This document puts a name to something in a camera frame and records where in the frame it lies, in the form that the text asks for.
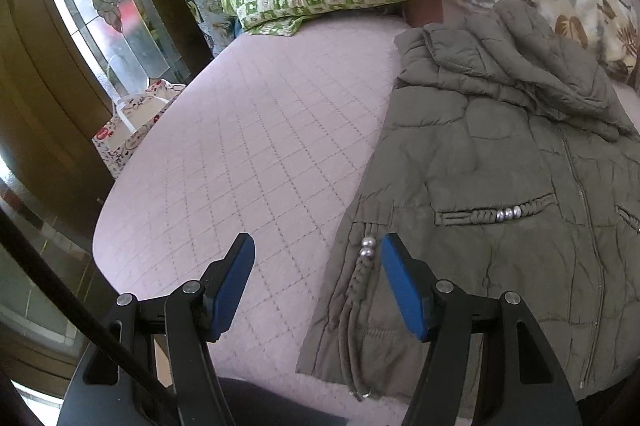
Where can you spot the olive quilted hooded jacket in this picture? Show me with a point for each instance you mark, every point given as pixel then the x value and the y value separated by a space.
pixel 500 206

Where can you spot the pink quilted bed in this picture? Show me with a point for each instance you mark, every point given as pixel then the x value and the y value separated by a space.
pixel 240 156

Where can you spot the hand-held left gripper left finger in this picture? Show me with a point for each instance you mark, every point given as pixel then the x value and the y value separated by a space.
pixel 232 286

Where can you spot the reddish brown pillow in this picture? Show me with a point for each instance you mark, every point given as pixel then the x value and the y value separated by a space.
pixel 425 6

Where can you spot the red floral gift bag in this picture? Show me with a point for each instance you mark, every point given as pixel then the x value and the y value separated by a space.
pixel 130 136

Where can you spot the wooden door with stained glass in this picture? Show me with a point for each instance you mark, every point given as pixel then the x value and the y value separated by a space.
pixel 40 81

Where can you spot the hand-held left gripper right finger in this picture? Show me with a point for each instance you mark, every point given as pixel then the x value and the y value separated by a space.
pixel 405 288

